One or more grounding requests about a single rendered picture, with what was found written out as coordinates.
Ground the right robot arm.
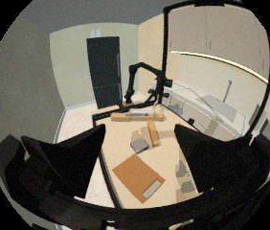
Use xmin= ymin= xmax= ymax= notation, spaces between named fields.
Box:
xmin=124 ymin=62 xmax=172 ymax=104

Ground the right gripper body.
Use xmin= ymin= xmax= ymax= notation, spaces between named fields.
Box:
xmin=147 ymin=85 xmax=169 ymax=98

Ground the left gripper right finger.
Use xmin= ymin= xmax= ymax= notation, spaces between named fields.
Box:
xmin=174 ymin=124 xmax=253 ymax=194

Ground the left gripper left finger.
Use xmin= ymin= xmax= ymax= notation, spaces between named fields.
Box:
xmin=21 ymin=124 xmax=106 ymax=199

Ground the brown clipboard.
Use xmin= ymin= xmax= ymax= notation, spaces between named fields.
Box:
xmin=117 ymin=158 xmax=166 ymax=204

